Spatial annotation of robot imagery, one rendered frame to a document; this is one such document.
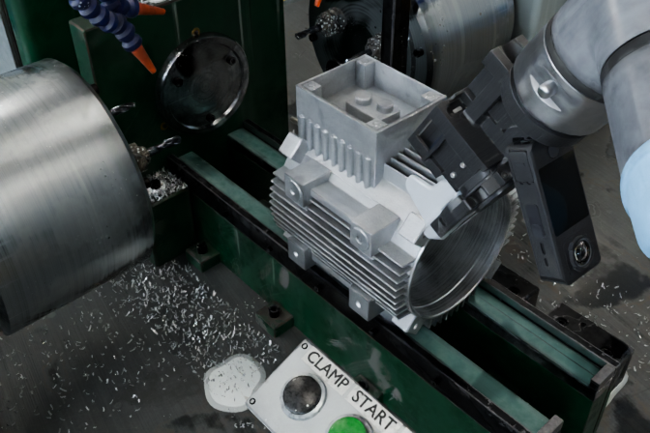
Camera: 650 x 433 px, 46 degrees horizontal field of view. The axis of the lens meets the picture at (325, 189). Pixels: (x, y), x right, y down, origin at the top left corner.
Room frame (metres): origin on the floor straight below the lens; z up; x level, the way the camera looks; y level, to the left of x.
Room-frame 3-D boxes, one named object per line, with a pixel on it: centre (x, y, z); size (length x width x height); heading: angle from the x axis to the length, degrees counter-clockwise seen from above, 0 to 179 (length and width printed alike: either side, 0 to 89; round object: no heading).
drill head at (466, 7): (1.05, -0.15, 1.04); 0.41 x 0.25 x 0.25; 132
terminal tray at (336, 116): (0.67, -0.05, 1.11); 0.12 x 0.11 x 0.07; 41
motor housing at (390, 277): (0.64, -0.07, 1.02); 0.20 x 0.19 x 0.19; 41
